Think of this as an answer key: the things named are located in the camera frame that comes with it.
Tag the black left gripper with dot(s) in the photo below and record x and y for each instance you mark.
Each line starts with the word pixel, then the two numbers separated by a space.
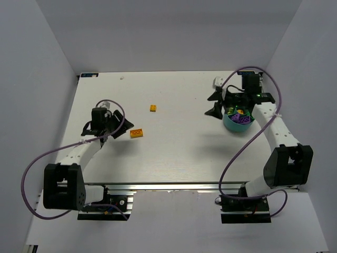
pixel 114 124

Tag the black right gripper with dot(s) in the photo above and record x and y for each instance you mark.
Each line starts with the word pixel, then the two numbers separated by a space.
pixel 224 100

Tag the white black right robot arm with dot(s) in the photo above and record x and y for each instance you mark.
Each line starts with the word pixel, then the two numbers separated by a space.
pixel 289 162

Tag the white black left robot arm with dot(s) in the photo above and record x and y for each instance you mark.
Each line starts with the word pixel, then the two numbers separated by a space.
pixel 64 187

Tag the yellow long lego brick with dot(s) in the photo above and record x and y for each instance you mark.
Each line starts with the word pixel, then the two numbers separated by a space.
pixel 136 133

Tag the teal round divided container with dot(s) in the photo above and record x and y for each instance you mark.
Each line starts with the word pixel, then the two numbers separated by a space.
pixel 234 127

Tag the blue label sticker right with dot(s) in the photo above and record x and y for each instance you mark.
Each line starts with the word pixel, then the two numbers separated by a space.
pixel 245 72

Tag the blue label sticker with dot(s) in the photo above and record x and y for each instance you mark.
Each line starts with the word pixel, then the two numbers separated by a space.
pixel 88 75
pixel 245 72

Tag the blue label sticker left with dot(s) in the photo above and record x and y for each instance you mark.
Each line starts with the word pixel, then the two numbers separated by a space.
pixel 88 75

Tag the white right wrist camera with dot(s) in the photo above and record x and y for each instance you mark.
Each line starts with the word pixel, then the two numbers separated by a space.
pixel 217 82

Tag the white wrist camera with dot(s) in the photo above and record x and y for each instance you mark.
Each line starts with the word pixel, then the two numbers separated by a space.
pixel 217 82
pixel 104 104

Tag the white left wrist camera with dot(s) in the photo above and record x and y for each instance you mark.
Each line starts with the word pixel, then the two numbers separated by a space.
pixel 104 104

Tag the aluminium table edge rail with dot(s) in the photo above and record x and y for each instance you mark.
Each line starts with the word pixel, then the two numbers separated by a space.
pixel 228 188

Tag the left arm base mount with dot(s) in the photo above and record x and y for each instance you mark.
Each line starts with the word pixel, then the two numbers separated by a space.
pixel 104 204

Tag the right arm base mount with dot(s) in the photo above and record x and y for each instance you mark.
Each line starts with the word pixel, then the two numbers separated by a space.
pixel 243 211

